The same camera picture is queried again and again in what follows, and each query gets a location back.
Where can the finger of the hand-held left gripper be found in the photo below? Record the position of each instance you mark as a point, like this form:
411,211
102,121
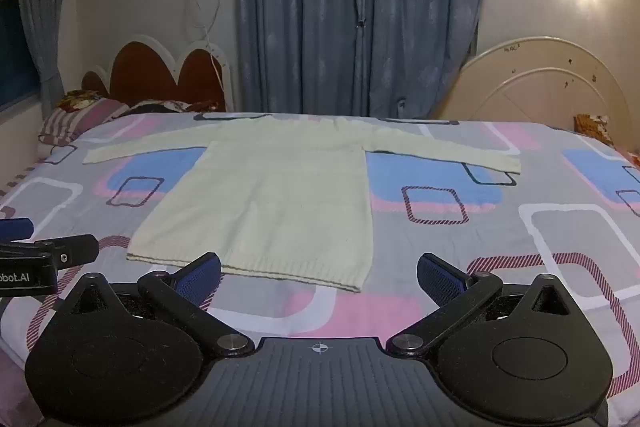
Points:
15,228
75,248

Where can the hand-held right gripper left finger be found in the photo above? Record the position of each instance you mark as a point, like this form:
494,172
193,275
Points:
199,279

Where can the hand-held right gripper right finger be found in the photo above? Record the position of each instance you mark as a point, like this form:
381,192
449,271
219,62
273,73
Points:
440,279

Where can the cream knitted sweater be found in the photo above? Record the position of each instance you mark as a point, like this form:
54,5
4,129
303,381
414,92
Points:
280,202

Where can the patterned bed sheet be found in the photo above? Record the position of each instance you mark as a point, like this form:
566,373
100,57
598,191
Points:
500,247

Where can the pink striped pillow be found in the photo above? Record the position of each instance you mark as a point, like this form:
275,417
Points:
80,119

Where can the floral patterned pillow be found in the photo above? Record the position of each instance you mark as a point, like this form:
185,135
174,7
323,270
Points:
77,99

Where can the dark cloth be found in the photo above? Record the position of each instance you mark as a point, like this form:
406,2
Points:
165,107

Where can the red scalloped headboard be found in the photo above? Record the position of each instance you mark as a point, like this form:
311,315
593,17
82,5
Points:
150,72

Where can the window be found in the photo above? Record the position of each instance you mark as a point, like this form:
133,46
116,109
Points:
15,32

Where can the orange floral pillow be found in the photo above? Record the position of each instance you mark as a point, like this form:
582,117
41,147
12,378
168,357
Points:
592,129

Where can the cream round headboard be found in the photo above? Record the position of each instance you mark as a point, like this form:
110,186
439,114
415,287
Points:
540,87

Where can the grey-blue curtain panel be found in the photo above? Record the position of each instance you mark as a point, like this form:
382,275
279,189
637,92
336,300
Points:
420,7
300,7

